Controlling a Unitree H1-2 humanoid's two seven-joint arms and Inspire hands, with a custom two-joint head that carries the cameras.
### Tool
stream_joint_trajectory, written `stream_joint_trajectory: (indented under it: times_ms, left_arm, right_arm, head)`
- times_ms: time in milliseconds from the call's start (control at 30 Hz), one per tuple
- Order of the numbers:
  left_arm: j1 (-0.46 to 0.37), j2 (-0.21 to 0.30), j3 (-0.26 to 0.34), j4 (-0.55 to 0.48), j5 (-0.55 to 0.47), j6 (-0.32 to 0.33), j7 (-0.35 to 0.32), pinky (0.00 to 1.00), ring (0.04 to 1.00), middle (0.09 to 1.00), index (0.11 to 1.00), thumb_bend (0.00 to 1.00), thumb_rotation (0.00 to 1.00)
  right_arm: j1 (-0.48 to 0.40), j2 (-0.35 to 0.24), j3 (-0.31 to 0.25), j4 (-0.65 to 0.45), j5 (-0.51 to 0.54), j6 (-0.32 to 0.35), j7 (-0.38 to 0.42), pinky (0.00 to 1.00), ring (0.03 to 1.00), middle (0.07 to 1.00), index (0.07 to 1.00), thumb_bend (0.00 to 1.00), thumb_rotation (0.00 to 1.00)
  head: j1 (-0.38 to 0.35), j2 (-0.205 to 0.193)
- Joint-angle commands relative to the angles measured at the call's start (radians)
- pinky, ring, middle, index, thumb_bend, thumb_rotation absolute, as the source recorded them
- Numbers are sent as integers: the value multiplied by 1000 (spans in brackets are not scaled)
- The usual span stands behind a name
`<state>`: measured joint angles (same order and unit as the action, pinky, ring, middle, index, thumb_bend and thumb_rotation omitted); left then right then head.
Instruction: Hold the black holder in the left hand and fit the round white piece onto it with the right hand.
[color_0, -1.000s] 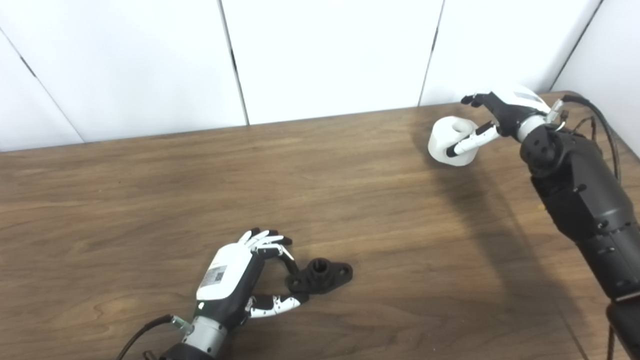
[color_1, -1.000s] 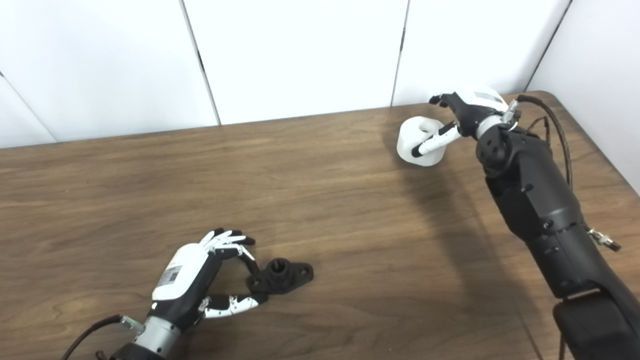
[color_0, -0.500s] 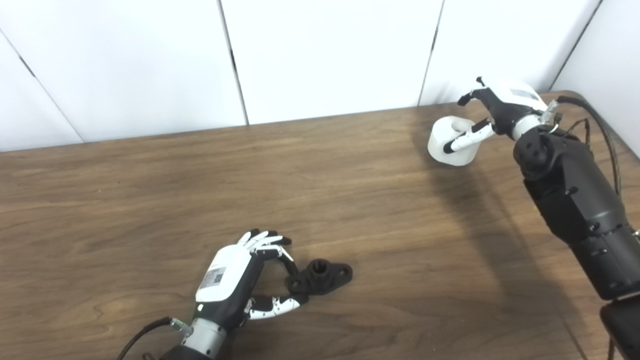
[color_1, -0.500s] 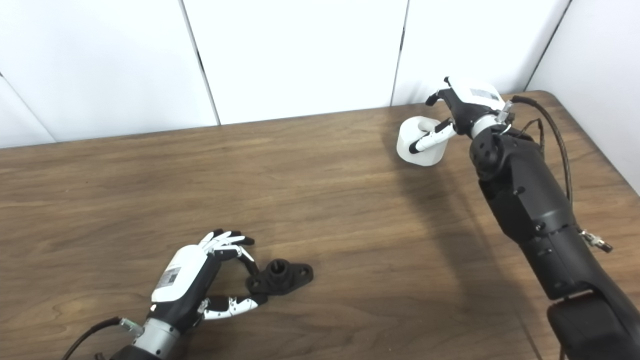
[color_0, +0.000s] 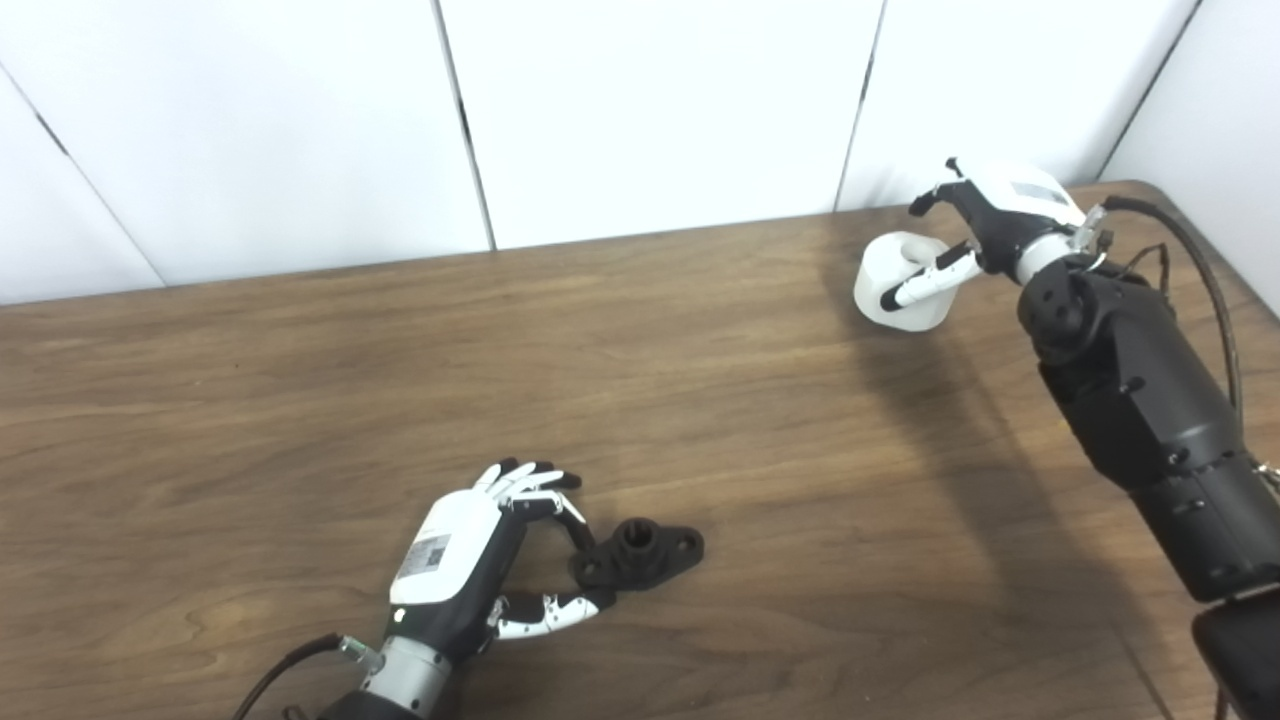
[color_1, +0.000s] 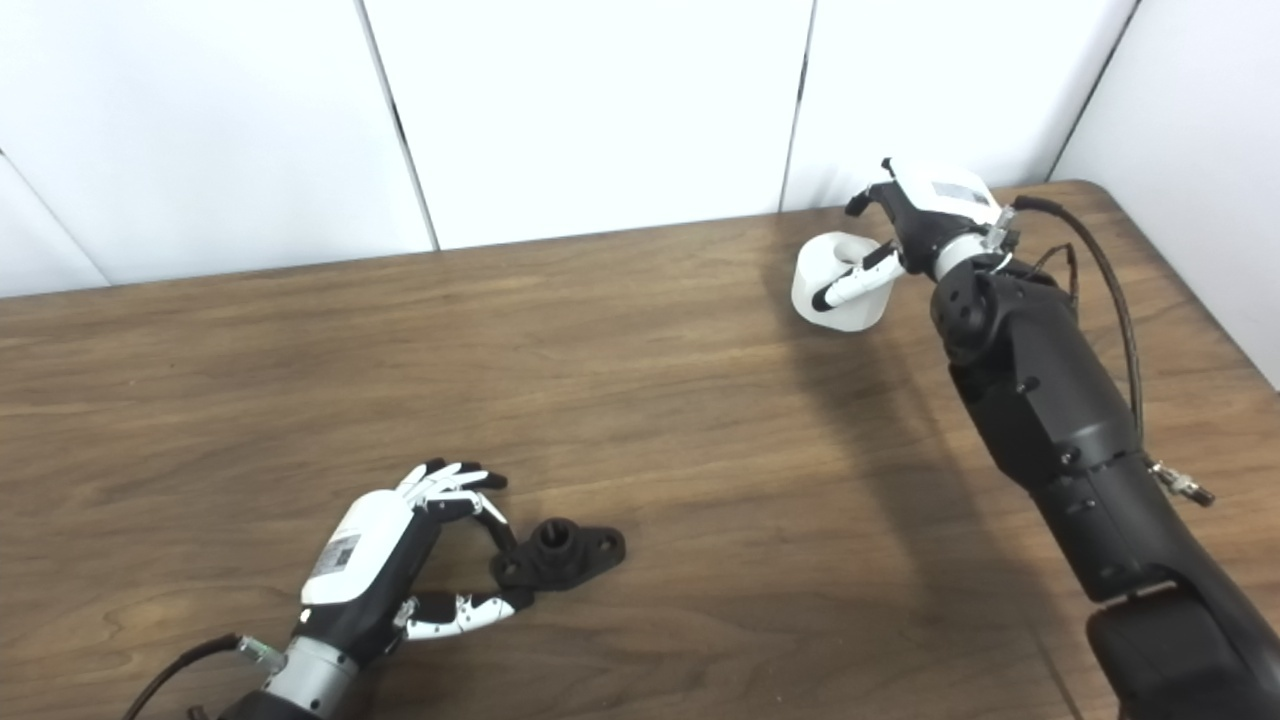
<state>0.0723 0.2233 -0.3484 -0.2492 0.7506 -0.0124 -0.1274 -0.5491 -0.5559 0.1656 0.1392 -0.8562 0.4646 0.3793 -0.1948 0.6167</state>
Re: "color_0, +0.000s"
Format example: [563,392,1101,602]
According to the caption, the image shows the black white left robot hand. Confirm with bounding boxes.
[385,458,616,666]

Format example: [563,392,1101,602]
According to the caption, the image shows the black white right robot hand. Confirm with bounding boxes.
[880,157,1089,311]

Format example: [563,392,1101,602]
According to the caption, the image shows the round white piece with holes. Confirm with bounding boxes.
[853,231,958,332]

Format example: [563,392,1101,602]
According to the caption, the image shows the black flanged holder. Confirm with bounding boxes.
[570,518,706,593]

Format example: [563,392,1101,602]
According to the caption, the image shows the thin black wrist wire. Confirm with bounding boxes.
[1105,243,1173,296]

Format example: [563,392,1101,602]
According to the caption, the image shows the thick black left wrist cable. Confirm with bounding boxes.
[232,632,386,720]

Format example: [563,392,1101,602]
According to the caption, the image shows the thick black wrist cable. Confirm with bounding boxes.
[232,632,386,720]
[1070,196,1246,431]

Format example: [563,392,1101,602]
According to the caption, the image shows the thick black right wrist cable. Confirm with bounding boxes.
[1070,196,1246,431]

